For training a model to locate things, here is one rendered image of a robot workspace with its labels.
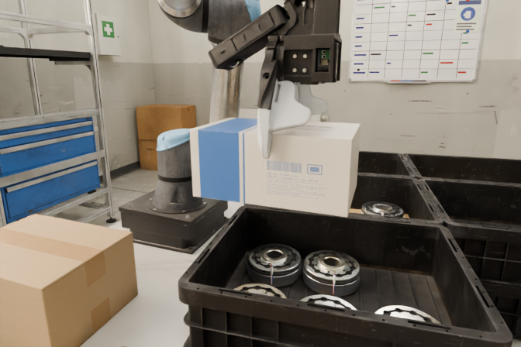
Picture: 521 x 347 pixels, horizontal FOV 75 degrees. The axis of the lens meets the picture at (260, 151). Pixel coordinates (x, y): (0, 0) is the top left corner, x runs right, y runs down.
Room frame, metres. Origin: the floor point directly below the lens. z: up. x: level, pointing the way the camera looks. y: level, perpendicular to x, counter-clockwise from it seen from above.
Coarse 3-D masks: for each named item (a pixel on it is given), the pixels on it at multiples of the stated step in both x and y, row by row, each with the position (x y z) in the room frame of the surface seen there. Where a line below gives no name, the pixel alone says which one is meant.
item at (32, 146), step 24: (72, 120) 2.40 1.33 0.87; (0, 144) 1.93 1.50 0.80; (24, 144) 2.06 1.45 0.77; (48, 144) 2.21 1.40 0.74; (72, 144) 2.38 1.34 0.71; (0, 168) 1.91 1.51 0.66; (24, 168) 2.04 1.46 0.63; (72, 168) 2.34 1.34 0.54; (96, 168) 2.55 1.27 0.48; (24, 192) 2.01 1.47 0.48; (48, 192) 2.16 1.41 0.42; (72, 192) 2.33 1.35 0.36; (24, 216) 1.99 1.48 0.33
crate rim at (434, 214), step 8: (360, 176) 0.90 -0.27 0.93; (368, 176) 0.90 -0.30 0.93; (376, 176) 0.89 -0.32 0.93; (384, 176) 0.89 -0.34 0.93; (392, 176) 0.89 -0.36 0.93; (416, 184) 0.82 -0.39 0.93; (424, 192) 0.77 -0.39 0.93; (424, 200) 0.71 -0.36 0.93; (432, 208) 0.67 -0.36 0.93; (368, 216) 0.63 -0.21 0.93; (376, 216) 0.63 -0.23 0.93; (384, 216) 0.63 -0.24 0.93; (432, 216) 0.63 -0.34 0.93; (440, 224) 0.60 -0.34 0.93
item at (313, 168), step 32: (224, 128) 0.43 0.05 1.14; (256, 128) 0.43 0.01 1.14; (320, 128) 0.43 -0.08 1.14; (352, 128) 0.43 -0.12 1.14; (192, 160) 0.43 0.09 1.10; (224, 160) 0.41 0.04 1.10; (256, 160) 0.40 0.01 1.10; (288, 160) 0.38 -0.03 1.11; (320, 160) 0.37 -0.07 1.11; (352, 160) 0.38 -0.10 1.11; (224, 192) 0.41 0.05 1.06; (256, 192) 0.40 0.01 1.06; (288, 192) 0.38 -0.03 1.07; (320, 192) 0.37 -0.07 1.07; (352, 192) 0.40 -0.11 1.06
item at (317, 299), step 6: (300, 300) 0.46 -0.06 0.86; (306, 300) 0.46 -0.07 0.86; (312, 300) 0.47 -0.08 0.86; (318, 300) 0.47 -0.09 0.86; (324, 300) 0.47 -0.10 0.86; (330, 300) 0.47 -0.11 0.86; (336, 300) 0.47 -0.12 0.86; (342, 300) 0.46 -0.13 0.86; (336, 306) 0.45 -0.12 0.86; (342, 306) 0.45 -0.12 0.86; (348, 306) 0.45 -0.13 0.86
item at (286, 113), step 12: (276, 84) 0.40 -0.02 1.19; (288, 84) 0.40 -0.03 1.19; (276, 96) 0.40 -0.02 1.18; (288, 96) 0.39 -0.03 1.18; (264, 108) 0.38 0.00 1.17; (276, 108) 0.39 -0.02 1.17; (288, 108) 0.39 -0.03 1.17; (300, 108) 0.38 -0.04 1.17; (264, 120) 0.38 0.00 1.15; (276, 120) 0.38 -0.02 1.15; (288, 120) 0.38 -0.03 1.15; (300, 120) 0.37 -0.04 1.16; (264, 132) 0.38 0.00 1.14; (264, 144) 0.38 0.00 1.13; (264, 156) 0.38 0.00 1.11
